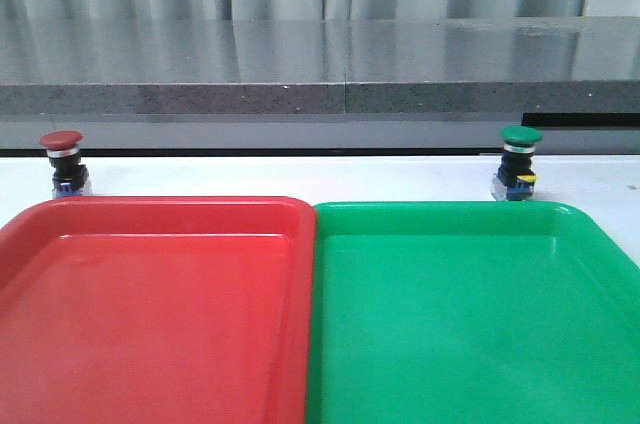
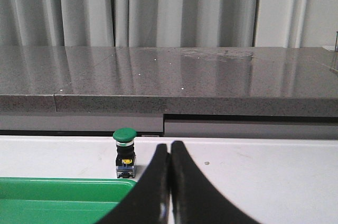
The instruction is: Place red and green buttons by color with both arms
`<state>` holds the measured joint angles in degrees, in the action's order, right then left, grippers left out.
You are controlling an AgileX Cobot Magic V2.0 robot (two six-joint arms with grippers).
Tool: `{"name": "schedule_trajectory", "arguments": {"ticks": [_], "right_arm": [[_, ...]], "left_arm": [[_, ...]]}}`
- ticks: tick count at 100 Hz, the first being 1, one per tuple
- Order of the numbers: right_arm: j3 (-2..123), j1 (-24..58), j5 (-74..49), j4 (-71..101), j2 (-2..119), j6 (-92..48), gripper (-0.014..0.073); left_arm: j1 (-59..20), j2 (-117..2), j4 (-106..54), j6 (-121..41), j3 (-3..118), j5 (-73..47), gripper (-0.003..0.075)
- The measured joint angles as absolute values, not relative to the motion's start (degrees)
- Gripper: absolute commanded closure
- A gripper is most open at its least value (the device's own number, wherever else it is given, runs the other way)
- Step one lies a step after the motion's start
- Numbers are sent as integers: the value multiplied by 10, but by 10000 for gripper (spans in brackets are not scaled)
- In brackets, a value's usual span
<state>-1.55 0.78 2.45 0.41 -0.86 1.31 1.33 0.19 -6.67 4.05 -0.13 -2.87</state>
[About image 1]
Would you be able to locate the green mushroom push button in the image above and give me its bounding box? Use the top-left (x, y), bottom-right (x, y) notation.
top-left (491, 125), bottom-right (542, 201)

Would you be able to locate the red mushroom push button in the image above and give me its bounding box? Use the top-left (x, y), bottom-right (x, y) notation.
top-left (39, 130), bottom-right (93, 198)

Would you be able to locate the grey granite counter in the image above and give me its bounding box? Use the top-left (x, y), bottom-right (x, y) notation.
top-left (1, 17), bottom-right (639, 154)

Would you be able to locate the green plastic tray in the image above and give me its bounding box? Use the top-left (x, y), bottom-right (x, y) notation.
top-left (305, 202), bottom-right (639, 423)

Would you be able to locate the red plastic tray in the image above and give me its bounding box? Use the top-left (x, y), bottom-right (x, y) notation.
top-left (1, 197), bottom-right (316, 423)

